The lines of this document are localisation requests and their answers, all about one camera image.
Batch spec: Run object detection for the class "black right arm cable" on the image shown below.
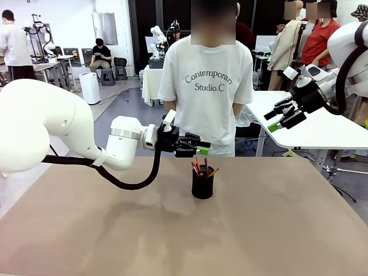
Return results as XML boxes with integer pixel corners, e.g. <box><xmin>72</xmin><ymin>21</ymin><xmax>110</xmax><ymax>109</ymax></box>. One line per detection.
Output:
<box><xmin>324</xmin><ymin>22</ymin><xmax>368</xmax><ymax>116</ymax></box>

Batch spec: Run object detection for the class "background person white shirt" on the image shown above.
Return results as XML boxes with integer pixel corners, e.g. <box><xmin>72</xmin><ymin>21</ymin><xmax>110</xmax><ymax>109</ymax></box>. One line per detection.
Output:
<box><xmin>0</xmin><ymin>9</ymin><xmax>37</xmax><ymax>86</ymax></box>

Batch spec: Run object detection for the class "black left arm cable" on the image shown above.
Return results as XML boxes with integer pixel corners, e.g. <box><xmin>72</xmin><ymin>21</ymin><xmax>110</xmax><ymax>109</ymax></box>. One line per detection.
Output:
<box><xmin>41</xmin><ymin>140</ymin><xmax>162</xmax><ymax>191</ymax></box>

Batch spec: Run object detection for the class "white air purifier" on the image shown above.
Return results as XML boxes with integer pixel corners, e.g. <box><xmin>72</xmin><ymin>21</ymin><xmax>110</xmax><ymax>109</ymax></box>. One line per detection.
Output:
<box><xmin>78</xmin><ymin>71</ymin><xmax>101</xmax><ymax>105</ymax></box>

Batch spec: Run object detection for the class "black mesh pen holder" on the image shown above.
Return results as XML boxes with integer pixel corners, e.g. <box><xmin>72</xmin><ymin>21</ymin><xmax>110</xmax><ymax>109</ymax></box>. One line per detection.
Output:
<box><xmin>191</xmin><ymin>165</ymin><xmax>216</xmax><ymax>200</ymax></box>

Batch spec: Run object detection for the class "person in printed white T-shirt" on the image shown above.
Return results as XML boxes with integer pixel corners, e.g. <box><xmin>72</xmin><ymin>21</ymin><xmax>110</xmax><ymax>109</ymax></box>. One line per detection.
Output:
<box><xmin>157</xmin><ymin>0</ymin><xmax>254</xmax><ymax>158</ymax></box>

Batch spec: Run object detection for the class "mannequin with beige coat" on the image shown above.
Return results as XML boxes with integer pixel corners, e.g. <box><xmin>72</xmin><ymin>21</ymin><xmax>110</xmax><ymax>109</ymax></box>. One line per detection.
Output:
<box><xmin>267</xmin><ymin>0</ymin><xmax>306</xmax><ymax>91</ymax></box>

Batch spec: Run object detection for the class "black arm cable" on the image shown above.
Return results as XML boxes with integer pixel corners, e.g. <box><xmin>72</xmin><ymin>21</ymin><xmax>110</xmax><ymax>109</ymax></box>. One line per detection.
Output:
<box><xmin>41</xmin><ymin>140</ymin><xmax>162</xmax><ymax>191</ymax></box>
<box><xmin>324</xmin><ymin>22</ymin><xmax>368</xmax><ymax>116</ymax></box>

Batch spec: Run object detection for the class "silver wall panel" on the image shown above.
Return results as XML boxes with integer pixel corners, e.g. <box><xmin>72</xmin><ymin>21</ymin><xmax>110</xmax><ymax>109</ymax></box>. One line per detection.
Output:
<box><xmin>91</xmin><ymin>11</ymin><xmax>118</xmax><ymax>46</ymax></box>

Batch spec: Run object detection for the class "table with white cloth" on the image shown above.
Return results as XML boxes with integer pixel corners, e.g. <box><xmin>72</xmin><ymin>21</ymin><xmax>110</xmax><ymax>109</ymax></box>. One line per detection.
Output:
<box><xmin>142</xmin><ymin>64</ymin><xmax>164</xmax><ymax>107</ymax></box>

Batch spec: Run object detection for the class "grey plastic stool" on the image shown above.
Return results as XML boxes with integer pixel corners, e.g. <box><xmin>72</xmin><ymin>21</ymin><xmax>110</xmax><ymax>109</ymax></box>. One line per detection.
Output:
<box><xmin>114</xmin><ymin>65</ymin><xmax>129</xmax><ymax>81</ymax></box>
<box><xmin>100</xmin><ymin>68</ymin><xmax>116</xmax><ymax>87</ymax></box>

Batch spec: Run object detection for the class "seated person black shirt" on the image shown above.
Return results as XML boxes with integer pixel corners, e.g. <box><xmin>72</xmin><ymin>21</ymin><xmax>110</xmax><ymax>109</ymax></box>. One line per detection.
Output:
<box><xmin>89</xmin><ymin>38</ymin><xmax>113</xmax><ymax>72</ymax></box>

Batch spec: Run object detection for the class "white side table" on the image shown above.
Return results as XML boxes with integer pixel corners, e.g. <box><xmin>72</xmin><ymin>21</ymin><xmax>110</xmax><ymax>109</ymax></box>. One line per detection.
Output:
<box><xmin>246</xmin><ymin>90</ymin><xmax>368</xmax><ymax>173</ymax></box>

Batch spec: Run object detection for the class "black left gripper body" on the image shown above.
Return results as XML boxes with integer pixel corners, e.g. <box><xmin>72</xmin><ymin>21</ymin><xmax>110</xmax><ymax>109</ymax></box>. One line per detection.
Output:
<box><xmin>156</xmin><ymin>125</ymin><xmax>185</xmax><ymax>158</ymax></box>

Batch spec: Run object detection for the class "person with bucket hat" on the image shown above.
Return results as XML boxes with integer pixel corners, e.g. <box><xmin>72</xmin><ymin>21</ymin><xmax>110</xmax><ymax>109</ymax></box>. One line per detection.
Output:
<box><xmin>350</xmin><ymin>4</ymin><xmax>368</xmax><ymax>21</ymax></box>

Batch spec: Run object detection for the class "person in dark red top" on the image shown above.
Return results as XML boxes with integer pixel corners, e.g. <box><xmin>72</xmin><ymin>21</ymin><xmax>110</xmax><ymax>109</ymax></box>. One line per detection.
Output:
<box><xmin>235</xmin><ymin>2</ymin><xmax>256</xmax><ymax>52</ymax></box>

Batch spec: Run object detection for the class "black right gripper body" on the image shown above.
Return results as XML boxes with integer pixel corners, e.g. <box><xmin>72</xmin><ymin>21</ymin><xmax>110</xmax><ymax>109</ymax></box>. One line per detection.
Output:
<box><xmin>289</xmin><ymin>83</ymin><xmax>328</xmax><ymax>116</ymax></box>

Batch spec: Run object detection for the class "black box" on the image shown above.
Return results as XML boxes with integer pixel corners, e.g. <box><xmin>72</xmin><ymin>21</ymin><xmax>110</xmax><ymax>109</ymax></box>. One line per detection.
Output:
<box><xmin>149</xmin><ymin>56</ymin><xmax>165</xmax><ymax>69</ymax></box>

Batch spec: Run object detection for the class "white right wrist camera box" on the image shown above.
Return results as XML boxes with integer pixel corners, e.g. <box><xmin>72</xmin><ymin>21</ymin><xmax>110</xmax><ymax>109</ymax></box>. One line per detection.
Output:
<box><xmin>282</xmin><ymin>66</ymin><xmax>300</xmax><ymax>82</ymax></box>

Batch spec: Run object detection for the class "clear plastic bag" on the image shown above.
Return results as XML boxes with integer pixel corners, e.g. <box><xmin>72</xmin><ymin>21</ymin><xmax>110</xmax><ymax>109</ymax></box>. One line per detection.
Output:
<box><xmin>235</xmin><ymin>110</ymin><xmax>261</xmax><ymax>128</ymax></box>

